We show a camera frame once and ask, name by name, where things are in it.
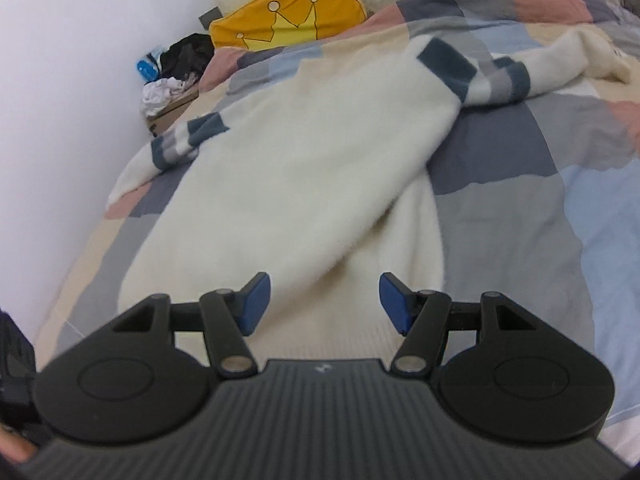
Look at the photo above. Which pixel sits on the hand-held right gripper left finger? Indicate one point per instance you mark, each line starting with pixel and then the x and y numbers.
pixel 255 305

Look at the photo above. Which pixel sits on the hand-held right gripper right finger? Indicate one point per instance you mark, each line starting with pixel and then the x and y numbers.
pixel 395 305

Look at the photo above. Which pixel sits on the cream sweater with blue-grey stripes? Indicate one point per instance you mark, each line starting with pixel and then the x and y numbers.
pixel 300 185

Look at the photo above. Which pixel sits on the person's left hand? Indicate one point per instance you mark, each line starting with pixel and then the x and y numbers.
pixel 15 450

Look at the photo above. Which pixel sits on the patchwork checked duvet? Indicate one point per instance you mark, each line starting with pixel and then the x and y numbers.
pixel 500 220

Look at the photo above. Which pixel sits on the brown nightstand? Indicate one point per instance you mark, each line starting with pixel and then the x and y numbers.
pixel 167 117

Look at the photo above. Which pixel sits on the white crumpled clothing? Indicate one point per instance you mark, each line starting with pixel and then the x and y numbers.
pixel 162 95

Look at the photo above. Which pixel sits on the black crumpled clothing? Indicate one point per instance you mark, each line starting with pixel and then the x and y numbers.
pixel 187 55

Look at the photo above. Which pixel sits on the blue packet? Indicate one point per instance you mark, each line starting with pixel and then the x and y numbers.
pixel 147 67

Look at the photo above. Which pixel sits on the grey wall socket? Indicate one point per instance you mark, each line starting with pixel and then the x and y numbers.
pixel 210 17

